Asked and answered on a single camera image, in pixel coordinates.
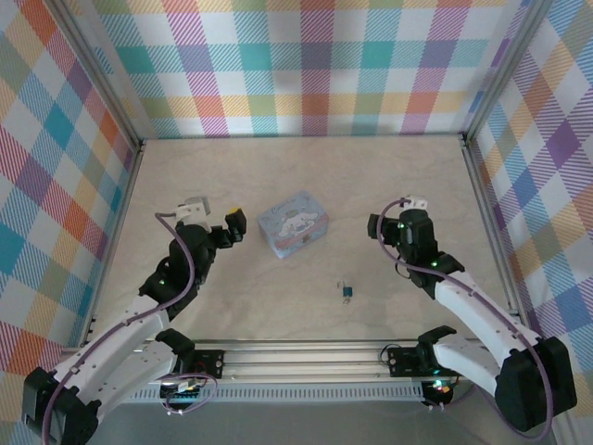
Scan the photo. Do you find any cartoon dog tin box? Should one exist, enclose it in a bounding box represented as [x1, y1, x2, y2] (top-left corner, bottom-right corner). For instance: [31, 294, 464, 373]
[258, 189, 331, 260]

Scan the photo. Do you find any small controller board yellow tag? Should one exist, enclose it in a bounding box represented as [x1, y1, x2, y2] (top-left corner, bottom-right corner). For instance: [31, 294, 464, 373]
[423, 378, 456, 405]

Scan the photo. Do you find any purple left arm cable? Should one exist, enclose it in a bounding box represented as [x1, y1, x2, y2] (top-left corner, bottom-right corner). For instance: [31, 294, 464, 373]
[44, 210, 219, 441]

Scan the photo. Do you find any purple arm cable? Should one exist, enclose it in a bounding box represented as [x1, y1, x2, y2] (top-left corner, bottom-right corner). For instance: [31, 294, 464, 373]
[375, 197, 555, 439]
[44, 210, 219, 441]

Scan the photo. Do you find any aluminium table side rail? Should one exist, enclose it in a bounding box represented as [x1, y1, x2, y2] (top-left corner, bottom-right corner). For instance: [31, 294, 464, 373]
[458, 132, 534, 328]
[78, 136, 147, 349]

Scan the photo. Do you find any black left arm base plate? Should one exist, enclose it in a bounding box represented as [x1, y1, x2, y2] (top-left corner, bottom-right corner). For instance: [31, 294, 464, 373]
[183, 348, 227, 379]

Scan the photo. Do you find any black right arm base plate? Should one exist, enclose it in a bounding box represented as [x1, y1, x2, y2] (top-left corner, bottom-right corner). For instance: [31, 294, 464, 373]
[386, 346, 446, 377]

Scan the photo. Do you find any long aluminium mounting rail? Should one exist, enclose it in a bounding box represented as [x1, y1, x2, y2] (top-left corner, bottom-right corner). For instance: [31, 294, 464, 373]
[50, 337, 506, 385]

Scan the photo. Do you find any slotted grey cable tray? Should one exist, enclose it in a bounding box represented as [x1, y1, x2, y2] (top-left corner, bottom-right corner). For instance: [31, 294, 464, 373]
[127, 383, 427, 403]

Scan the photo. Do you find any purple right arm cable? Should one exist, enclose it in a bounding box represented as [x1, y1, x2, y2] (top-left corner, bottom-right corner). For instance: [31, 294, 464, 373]
[375, 197, 555, 439]

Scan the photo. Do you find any aluminium frame post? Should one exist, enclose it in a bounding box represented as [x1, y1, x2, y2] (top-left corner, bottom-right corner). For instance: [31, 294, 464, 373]
[461, 0, 555, 145]
[45, 0, 145, 152]

